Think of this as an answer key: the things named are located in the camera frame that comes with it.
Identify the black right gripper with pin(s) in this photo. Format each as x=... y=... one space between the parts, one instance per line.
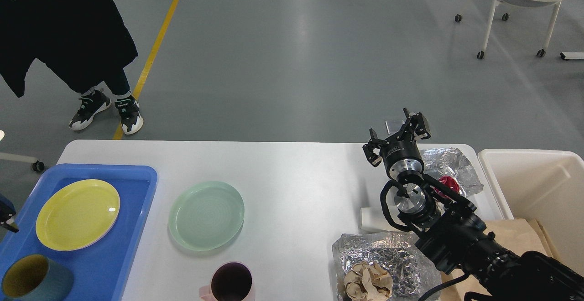
x=403 y=155

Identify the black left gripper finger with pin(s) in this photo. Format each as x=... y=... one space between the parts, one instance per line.
x=8 y=215

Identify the teal mug yellow inside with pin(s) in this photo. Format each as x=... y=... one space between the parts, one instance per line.
x=37 y=278

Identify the pink mug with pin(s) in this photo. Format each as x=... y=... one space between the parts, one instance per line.
x=232 y=281

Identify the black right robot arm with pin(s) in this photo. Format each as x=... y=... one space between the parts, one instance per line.
x=449 y=232

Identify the small clear plastic piece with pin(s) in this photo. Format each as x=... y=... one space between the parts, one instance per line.
x=393 y=126

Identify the crumpled foil sheet back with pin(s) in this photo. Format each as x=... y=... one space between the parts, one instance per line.
x=451 y=162

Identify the crumpled foil sheet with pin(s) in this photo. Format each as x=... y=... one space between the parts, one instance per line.
x=412 y=273
x=451 y=162

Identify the white furniture leg with caster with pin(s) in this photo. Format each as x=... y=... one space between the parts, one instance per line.
x=36 y=165

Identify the yellow plate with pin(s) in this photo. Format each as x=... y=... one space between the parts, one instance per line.
x=78 y=215

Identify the blue plastic tray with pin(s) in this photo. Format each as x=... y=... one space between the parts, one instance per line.
x=100 y=270

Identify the crumpled foil sheet front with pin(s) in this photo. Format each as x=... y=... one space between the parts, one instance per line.
x=412 y=273

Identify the left black white sneaker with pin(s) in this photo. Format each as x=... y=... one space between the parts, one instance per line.
x=91 y=104

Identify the black white sneaker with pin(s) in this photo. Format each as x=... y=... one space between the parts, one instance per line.
x=91 y=104
x=130 y=117

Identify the crumpled brown paper ball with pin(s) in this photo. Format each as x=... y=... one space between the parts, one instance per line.
x=368 y=282

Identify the right black white sneaker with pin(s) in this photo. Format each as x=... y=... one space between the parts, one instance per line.
x=130 y=117

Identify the white plastic bin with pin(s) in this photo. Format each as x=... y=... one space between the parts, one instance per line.
x=545 y=185

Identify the brown paper bag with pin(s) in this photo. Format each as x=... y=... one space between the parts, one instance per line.
x=518 y=235

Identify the white bar on floor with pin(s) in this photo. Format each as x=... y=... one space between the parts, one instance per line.
x=572 y=55

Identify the light green plate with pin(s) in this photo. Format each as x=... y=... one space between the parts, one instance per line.
x=206 y=216

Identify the person in black coat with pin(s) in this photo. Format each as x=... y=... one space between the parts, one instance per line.
x=84 y=42

